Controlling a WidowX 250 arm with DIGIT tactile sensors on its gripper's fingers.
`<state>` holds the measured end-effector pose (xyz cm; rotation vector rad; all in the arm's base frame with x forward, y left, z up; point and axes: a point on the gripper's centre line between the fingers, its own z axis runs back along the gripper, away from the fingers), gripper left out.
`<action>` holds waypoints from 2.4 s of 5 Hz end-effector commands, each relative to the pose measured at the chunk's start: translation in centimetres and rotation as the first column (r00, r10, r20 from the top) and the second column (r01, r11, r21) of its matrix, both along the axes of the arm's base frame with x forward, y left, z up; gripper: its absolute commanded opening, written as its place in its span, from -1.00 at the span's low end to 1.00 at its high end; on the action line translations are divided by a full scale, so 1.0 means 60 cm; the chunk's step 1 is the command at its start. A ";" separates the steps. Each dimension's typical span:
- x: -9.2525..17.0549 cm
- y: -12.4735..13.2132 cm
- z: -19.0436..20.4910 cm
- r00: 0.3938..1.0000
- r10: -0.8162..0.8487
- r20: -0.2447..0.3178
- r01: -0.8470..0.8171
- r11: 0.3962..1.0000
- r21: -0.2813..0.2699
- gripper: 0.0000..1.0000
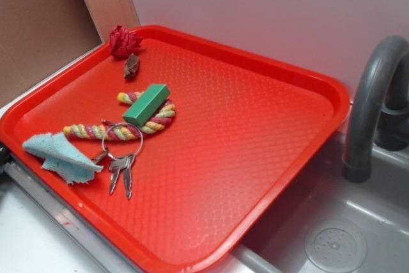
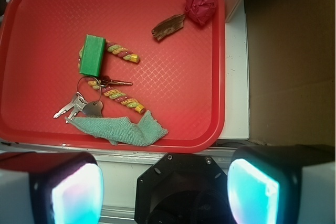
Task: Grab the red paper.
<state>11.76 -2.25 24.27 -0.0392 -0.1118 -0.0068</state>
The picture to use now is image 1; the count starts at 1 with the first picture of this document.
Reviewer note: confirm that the crumpled red paper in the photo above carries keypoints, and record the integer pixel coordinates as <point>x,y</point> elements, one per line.
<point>123,43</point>

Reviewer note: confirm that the red plastic tray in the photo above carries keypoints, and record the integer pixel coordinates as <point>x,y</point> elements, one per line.
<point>244,127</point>

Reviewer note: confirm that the green rectangular block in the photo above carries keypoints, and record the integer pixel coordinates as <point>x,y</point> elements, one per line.
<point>145,106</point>

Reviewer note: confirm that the right silver key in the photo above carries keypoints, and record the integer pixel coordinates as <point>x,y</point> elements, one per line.
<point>127,174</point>

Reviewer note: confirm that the silver key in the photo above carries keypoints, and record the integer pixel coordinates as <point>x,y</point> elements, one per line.
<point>115,167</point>
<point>127,174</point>

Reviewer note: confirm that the left silver key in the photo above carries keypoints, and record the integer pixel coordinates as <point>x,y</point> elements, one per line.
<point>115,167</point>

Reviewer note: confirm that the light blue cloth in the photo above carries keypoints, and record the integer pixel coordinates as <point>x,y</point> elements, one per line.
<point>61,157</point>

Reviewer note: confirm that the grey plastic sink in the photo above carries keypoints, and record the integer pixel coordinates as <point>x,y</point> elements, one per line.
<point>324,223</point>

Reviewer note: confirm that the grey toy faucet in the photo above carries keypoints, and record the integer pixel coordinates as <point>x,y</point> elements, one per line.
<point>379,115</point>

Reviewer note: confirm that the brown cardboard panel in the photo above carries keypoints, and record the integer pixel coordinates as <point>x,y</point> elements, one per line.
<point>38,37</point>

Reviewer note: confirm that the metal edge rail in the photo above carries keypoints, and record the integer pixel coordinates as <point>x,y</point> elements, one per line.
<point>40,233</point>

